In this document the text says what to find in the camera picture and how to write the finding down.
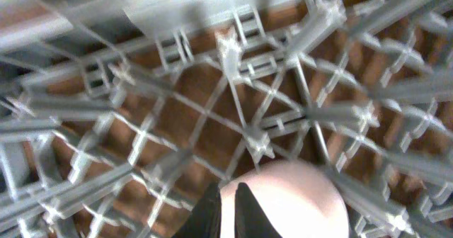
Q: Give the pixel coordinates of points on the pink plastic cup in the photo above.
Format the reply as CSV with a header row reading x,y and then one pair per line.
x,y
297,198

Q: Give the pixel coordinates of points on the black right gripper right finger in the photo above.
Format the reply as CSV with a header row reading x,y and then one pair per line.
x,y
250,221

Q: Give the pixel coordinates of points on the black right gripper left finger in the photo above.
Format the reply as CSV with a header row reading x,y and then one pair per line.
x,y
205,218

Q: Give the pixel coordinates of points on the grey dishwasher rack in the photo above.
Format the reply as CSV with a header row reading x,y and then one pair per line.
x,y
117,114

